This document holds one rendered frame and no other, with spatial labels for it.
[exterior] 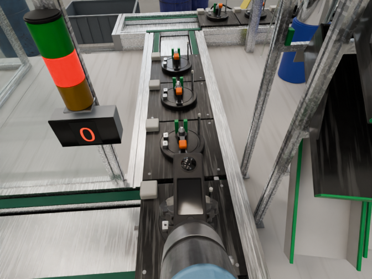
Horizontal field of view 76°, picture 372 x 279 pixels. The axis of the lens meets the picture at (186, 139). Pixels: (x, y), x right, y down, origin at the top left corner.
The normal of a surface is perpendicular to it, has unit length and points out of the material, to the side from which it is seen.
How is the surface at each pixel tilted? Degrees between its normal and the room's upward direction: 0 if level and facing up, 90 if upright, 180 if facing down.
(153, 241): 0
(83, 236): 0
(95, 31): 90
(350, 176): 25
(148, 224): 0
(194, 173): 16
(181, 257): 51
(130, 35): 90
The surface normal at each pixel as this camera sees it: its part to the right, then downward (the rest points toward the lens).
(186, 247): -0.33, -0.94
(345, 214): -0.09, 0.02
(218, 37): 0.07, 0.72
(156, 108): -0.02, -0.69
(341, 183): -0.07, -0.32
